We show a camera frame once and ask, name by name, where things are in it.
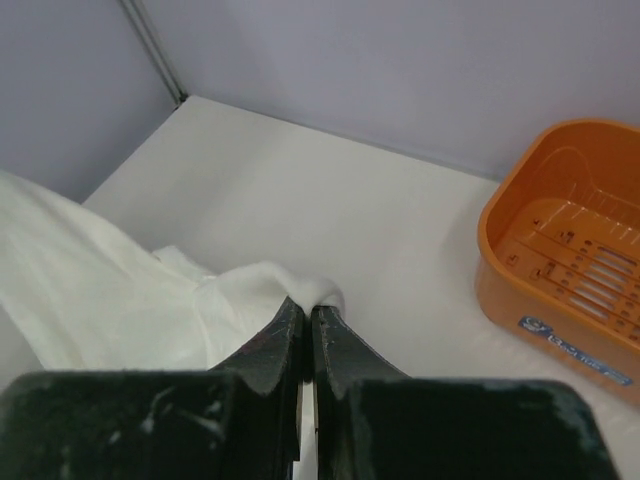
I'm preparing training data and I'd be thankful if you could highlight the white floral t shirt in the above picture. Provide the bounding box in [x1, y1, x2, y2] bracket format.
[1, 173, 344, 370]

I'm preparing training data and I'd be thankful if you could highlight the left aluminium corner post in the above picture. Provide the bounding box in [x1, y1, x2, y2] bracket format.
[118, 0, 189, 107]

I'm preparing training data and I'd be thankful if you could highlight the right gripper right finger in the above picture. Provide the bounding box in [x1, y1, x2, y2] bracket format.
[310, 306, 408, 430]

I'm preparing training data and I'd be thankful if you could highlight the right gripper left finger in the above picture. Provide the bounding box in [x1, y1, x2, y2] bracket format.
[210, 298, 305, 460]

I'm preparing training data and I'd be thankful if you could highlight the orange plastic basket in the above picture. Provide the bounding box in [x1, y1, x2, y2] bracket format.
[475, 119, 639, 404]

